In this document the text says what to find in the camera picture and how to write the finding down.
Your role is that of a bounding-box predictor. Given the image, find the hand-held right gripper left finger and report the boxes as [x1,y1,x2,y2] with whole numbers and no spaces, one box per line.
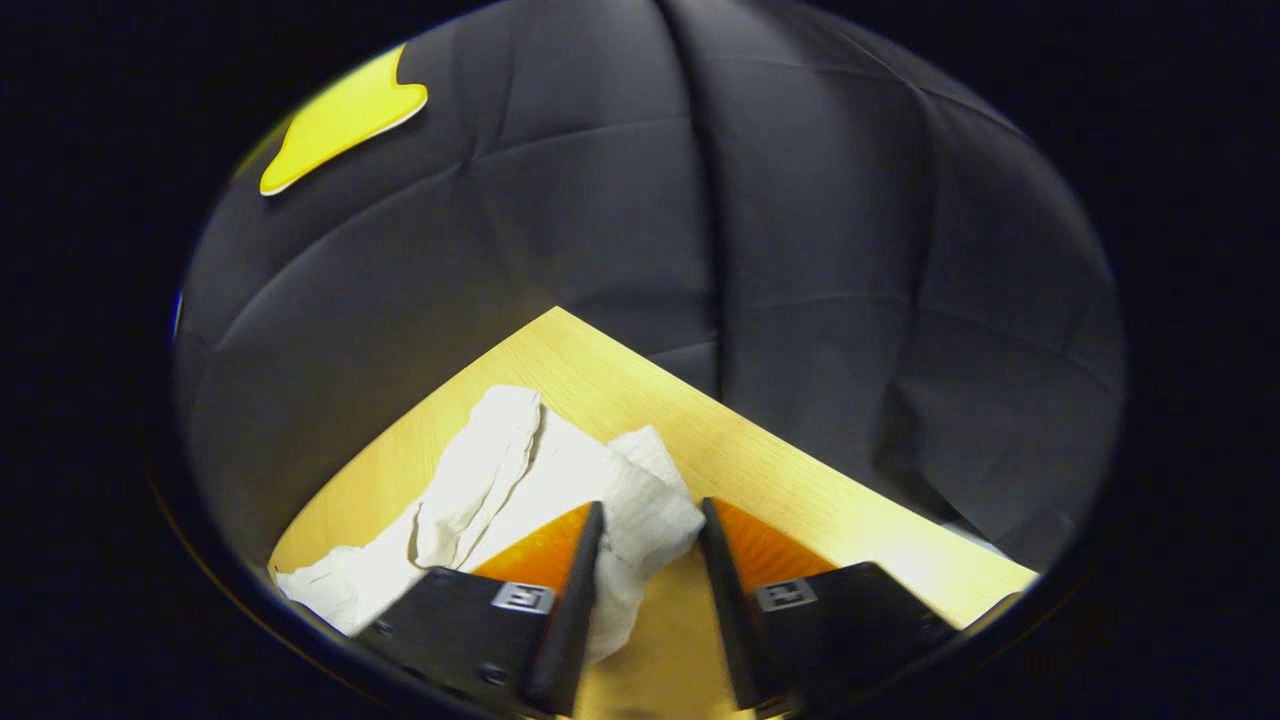
[355,501,606,717]

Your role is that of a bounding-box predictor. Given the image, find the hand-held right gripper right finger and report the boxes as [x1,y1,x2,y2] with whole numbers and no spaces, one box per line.
[698,497,963,713]

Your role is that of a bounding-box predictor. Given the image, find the white jeans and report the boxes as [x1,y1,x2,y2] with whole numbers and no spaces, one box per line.
[275,385,707,666]

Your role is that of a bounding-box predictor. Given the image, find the black backdrop cloth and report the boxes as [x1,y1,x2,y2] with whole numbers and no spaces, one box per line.
[175,0,1126,573]

